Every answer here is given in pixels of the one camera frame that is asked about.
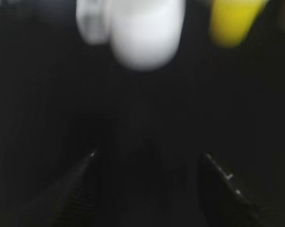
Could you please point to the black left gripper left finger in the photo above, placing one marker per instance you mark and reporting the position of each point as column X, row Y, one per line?
column 46, row 207

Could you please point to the white ceramic mug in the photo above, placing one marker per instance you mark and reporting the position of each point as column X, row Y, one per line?
column 144, row 35

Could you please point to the yellow paper cup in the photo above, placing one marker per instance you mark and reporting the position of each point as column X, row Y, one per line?
column 231, row 20

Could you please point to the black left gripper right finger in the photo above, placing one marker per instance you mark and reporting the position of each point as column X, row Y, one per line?
column 224, row 200

